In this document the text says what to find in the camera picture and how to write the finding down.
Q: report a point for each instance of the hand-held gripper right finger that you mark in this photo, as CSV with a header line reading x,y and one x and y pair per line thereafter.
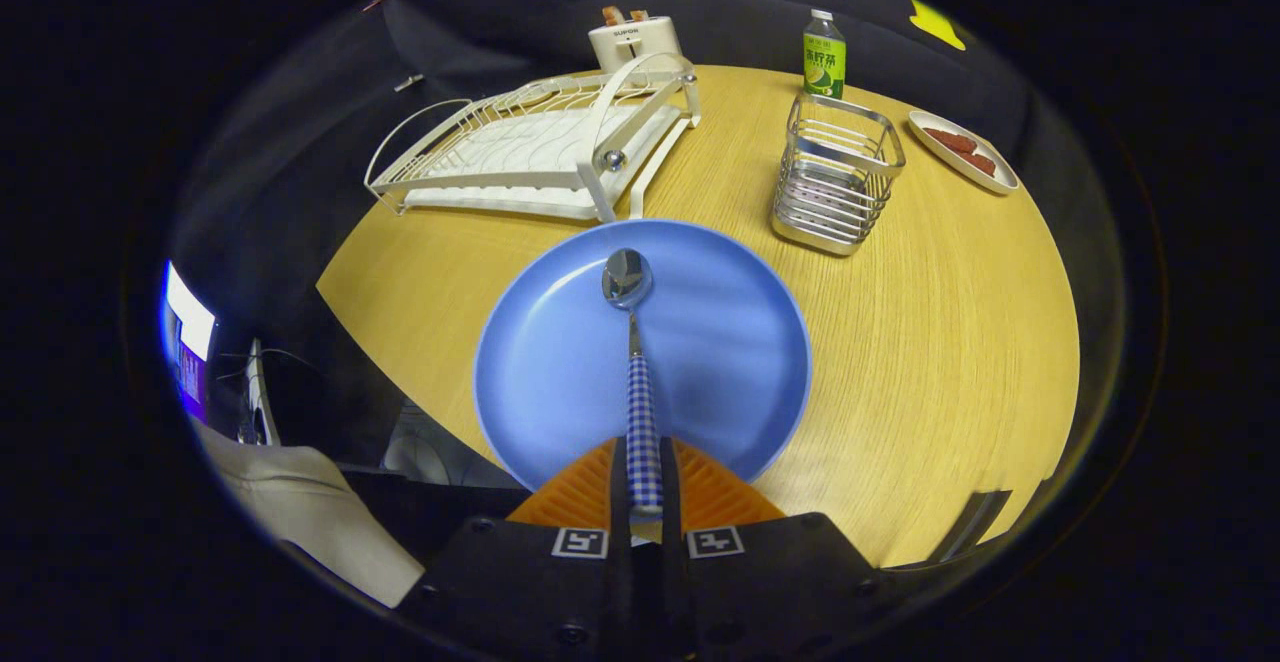
x,y
760,582

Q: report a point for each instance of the white toaster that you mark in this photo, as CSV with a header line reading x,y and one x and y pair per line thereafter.
x,y
630,42

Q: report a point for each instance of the blue plate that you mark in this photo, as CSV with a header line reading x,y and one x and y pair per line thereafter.
x,y
560,372

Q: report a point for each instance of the white oval dish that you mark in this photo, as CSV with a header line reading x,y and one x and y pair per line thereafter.
x,y
940,157

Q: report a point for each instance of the green label tea bottle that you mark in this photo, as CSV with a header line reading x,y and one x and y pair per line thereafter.
x,y
824,62

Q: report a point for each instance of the red meat slice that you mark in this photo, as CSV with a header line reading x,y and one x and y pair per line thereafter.
x,y
950,140
982,164

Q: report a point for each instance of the computer monitor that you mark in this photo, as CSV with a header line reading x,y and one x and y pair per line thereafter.
x,y
190,342

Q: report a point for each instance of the person's beige clothing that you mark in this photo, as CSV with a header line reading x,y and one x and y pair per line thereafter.
x,y
320,522

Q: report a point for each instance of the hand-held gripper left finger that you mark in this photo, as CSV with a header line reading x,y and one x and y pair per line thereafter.
x,y
560,582

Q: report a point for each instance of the silver clip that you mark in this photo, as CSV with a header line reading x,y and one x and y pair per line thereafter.
x,y
408,82

